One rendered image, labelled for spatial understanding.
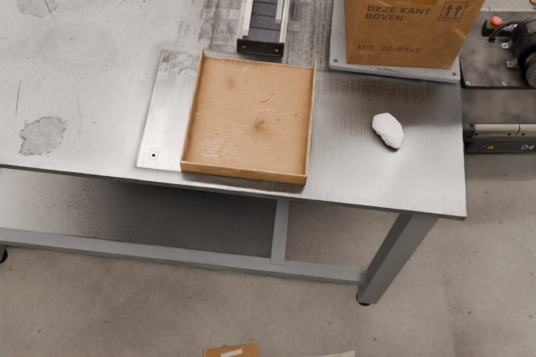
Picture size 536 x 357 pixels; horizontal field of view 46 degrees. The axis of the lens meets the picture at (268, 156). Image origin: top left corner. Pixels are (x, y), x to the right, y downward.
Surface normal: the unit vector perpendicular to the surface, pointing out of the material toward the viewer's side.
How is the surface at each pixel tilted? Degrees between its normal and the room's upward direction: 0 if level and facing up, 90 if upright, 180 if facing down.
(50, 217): 0
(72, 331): 0
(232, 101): 0
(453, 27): 90
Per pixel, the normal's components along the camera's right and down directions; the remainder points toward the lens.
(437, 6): -0.03, 0.88
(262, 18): 0.05, -0.48
